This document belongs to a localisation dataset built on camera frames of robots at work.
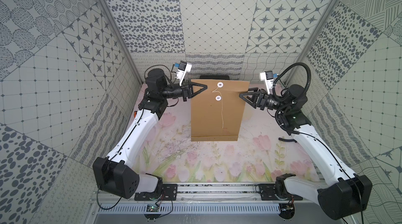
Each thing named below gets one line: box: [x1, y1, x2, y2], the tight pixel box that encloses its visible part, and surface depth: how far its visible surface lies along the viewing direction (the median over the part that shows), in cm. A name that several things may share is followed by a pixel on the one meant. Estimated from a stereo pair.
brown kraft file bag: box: [191, 79, 250, 142], surface depth 68 cm
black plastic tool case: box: [199, 75, 230, 81], surface depth 121 cm
